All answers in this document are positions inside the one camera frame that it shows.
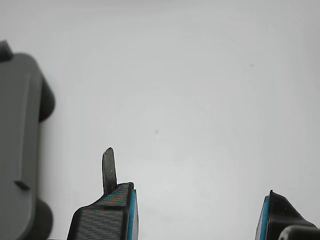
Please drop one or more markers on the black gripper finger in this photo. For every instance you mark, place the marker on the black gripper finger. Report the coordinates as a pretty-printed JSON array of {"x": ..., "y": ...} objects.
[
  {"x": 100, "y": 222},
  {"x": 275, "y": 215}
]

